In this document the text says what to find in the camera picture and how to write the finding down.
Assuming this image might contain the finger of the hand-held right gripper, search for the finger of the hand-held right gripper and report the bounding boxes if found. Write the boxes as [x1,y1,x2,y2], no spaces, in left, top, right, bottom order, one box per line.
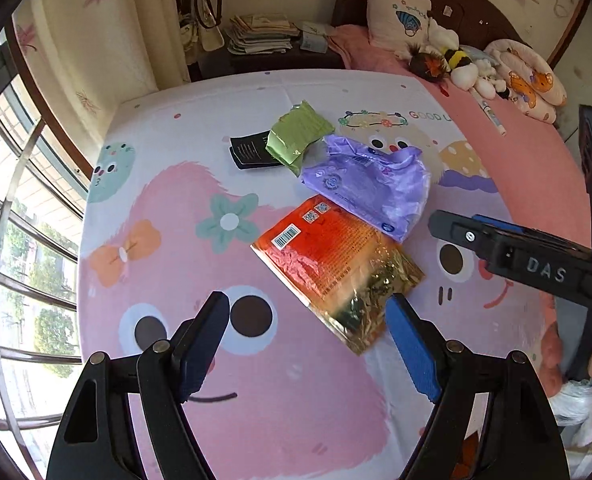
[472,214,592,254]
[428,210,503,267]

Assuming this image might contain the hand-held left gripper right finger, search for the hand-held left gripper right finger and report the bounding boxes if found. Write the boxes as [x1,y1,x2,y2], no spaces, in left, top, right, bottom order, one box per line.
[385,293,572,480]

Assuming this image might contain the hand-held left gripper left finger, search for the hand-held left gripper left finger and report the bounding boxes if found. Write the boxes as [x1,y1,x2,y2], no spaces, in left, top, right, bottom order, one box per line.
[46,291,231,480]

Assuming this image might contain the purple plastic bag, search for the purple plastic bag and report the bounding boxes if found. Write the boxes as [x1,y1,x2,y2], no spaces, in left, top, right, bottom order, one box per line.
[298,134,433,243]

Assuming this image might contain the orange gold foil packet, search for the orange gold foil packet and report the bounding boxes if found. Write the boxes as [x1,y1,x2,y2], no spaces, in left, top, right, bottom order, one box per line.
[250,192,425,356]

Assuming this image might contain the pink bed sheet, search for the pink bed sheet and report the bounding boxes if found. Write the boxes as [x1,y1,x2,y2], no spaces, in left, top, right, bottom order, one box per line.
[328,24,592,241]

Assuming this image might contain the cartoon printed sheet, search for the cartoon printed sheet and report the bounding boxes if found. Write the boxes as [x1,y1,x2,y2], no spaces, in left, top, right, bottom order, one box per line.
[78,67,592,480]

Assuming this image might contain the white pen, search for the white pen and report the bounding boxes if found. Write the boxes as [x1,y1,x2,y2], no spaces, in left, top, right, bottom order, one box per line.
[471,87,508,137]

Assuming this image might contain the white plastic bag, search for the white plastic bag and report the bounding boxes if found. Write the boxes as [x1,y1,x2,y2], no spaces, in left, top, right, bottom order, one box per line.
[551,380,592,480]

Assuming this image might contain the bear print baby pillow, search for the bear print baby pillow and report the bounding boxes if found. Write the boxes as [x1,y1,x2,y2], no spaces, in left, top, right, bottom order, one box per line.
[483,39,568,123]

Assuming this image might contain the dark orange plush toy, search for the dark orange plush toy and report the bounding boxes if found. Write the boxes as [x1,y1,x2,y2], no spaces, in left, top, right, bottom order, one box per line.
[408,45,452,83]

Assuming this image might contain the bee plush toy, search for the bee plush toy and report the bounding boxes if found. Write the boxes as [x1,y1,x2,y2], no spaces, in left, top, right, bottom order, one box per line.
[443,46,477,69]

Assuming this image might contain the green packet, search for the green packet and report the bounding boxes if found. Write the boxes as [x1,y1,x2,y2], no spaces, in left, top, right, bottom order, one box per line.
[265,101,334,177]

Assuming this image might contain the window with metal grille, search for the window with metal grille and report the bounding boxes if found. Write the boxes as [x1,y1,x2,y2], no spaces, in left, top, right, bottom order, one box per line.
[0,25,96,480]

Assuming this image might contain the black booklet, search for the black booklet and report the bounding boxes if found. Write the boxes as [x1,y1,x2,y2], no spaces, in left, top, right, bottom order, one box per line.
[228,130,284,173]

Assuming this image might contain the white printed pillow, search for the white printed pillow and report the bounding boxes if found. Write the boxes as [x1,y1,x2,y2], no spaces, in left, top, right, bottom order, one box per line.
[365,0,433,51]

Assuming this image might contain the pale printed packet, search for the pale printed packet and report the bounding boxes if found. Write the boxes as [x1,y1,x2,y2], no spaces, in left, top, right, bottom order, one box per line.
[301,21,343,53]

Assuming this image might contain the dark wooden nightstand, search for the dark wooden nightstand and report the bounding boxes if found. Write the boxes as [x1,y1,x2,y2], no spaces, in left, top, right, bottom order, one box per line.
[188,40,347,83]

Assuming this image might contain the stack of papers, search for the stack of papers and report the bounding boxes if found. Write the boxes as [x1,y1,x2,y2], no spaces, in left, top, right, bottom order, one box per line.
[226,12,301,56]

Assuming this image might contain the beige leaf print curtain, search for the beige leaf print curtain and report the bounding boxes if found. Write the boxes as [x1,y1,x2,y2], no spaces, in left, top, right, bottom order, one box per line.
[13,0,191,126]

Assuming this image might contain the hanging strap bags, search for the hanging strap bags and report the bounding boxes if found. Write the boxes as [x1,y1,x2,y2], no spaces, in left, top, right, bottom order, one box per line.
[173,0,227,63]

